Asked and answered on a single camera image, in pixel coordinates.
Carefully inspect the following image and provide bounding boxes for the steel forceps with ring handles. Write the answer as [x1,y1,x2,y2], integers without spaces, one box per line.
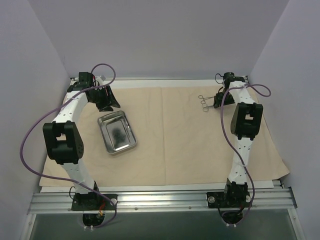
[198,95,214,104]

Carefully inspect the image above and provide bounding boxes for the steel instrument tray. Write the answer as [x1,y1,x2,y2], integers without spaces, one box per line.
[97,110,137,155]

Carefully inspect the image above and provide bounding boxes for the beige cloth kit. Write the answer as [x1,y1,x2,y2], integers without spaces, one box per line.
[38,84,291,187]

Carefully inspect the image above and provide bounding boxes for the steel surgical scissors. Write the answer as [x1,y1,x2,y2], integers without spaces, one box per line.
[201,103,214,112]

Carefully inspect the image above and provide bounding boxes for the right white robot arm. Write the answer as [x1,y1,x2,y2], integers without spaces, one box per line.
[213,72,263,207]

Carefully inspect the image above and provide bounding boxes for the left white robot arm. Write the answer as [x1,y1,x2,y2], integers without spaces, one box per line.
[42,72,120,210]

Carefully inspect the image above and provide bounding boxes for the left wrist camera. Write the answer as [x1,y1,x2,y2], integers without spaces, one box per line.
[95,75,106,85]

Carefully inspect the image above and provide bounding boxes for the back aluminium rail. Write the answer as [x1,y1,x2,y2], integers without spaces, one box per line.
[70,75,248,81]

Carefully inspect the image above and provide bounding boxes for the aluminium rail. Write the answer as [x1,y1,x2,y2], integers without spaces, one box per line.
[28,188,297,214]
[70,75,248,81]

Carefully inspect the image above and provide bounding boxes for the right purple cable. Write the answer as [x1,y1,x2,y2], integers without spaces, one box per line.
[221,84,273,226]

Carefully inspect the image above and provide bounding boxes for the purple cable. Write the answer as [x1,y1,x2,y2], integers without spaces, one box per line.
[221,84,273,226]
[19,63,118,230]

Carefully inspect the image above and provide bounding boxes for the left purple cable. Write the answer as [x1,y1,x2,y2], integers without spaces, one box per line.
[19,63,118,230]

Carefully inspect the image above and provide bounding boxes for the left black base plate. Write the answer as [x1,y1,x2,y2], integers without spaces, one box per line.
[71,192,116,211]

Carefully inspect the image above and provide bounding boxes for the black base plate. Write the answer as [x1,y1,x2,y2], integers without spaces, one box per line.
[71,192,116,211]
[206,191,251,209]

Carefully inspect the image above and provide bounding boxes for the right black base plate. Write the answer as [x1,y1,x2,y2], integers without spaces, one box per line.
[206,191,251,209]

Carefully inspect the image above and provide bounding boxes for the front aluminium rail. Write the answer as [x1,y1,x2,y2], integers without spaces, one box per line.
[28,188,297,214]

